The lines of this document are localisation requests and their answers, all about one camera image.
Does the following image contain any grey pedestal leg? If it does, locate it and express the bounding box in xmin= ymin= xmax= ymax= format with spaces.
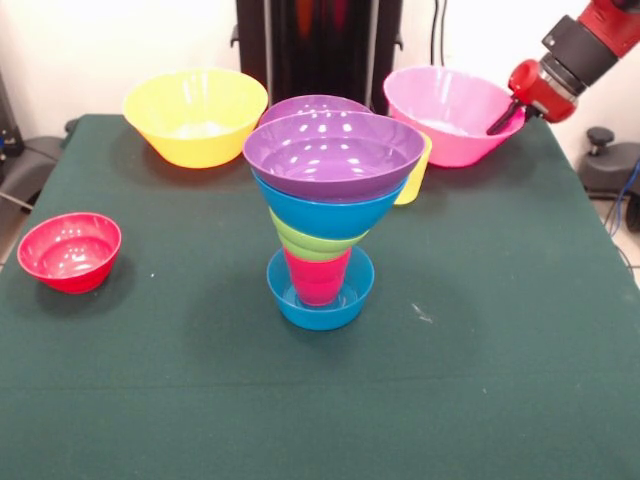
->
xmin=579 ymin=142 xmax=640 ymax=201
xmin=0 ymin=135 xmax=64 ymax=211

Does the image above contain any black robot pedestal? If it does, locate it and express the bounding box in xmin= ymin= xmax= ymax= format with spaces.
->
xmin=230 ymin=0 xmax=405 ymax=117

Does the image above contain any black equipment box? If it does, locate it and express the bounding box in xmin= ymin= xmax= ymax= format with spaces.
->
xmin=0 ymin=69 xmax=24 ymax=161

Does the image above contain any large pink bowl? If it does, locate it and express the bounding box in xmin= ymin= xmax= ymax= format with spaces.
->
xmin=382 ymin=65 xmax=527 ymax=169

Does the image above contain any purple bowl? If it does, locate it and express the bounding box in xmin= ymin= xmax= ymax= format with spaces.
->
xmin=258 ymin=94 xmax=374 ymax=129
xmin=242 ymin=110 xmax=427 ymax=204

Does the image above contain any red cup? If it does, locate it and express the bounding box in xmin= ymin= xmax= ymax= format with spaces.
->
xmin=283 ymin=248 xmax=354 ymax=308

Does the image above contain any blue cable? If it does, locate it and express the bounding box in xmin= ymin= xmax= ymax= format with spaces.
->
xmin=607 ymin=159 xmax=640 ymax=239

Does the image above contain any yellow cup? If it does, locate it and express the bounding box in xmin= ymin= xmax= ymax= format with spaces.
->
xmin=393 ymin=132 xmax=433 ymax=206

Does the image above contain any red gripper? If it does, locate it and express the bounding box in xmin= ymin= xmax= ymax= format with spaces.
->
xmin=485 ymin=58 xmax=580 ymax=137

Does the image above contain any translucent teal bowl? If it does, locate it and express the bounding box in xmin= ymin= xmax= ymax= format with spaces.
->
xmin=266 ymin=246 xmax=376 ymax=332

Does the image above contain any small green bowl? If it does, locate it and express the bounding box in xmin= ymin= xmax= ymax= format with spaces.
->
xmin=269 ymin=206 xmax=367 ymax=264

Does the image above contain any small red bowl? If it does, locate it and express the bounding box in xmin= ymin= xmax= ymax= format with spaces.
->
xmin=16 ymin=212 xmax=123 ymax=295

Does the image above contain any blue bowl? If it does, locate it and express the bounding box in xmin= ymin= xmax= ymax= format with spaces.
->
xmin=252 ymin=172 xmax=409 ymax=241

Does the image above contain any dark green tablecloth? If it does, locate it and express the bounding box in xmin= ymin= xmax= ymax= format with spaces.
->
xmin=0 ymin=113 xmax=640 ymax=480

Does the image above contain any large yellow bowl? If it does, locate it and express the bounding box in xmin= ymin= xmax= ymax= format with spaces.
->
xmin=122 ymin=67 xmax=270 ymax=170

